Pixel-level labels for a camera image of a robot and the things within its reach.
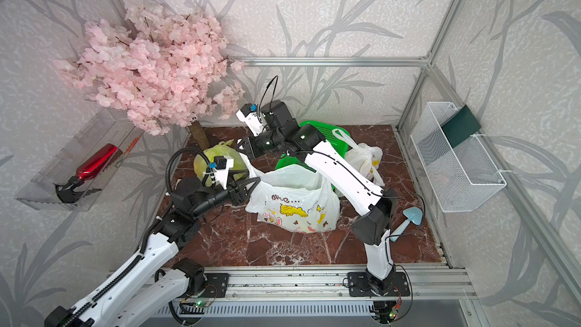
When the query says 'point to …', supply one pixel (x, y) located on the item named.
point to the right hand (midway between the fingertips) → (235, 147)
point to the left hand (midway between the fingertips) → (255, 178)
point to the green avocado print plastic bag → (223, 148)
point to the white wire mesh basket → (460, 179)
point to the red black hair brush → (69, 193)
